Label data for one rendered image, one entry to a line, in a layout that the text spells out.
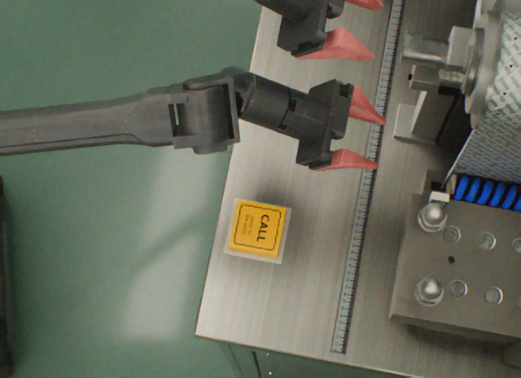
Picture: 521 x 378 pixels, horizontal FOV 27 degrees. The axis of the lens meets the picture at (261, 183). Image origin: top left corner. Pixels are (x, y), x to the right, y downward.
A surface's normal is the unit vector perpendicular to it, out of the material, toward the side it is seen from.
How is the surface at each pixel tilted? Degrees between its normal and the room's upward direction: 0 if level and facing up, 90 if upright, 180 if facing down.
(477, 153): 90
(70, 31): 0
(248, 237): 0
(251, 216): 0
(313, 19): 50
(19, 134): 33
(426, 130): 90
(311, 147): 59
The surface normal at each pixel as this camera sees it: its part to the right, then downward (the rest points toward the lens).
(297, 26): -0.77, -0.31
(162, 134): -0.01, 0.30
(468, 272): -0.02, -0.25
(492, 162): -0.19, 0.95
